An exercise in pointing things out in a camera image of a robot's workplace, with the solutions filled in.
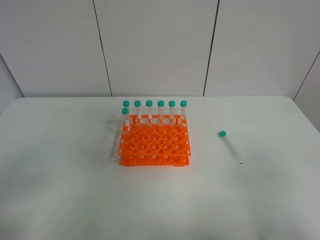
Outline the test tube with green cap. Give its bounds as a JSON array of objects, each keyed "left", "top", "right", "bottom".
[{"left": 218, "top": 130, "right": 243, "bottom": 164}]

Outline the orange test tube rack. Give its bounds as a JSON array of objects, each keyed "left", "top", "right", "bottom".
[{"left": 117, "top": 114, "right": 192, "bottom": 167}]

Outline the second row tube left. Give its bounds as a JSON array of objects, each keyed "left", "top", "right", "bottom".
[{"left": 121, "top": 107, "right": 131, "bottom": 127}]

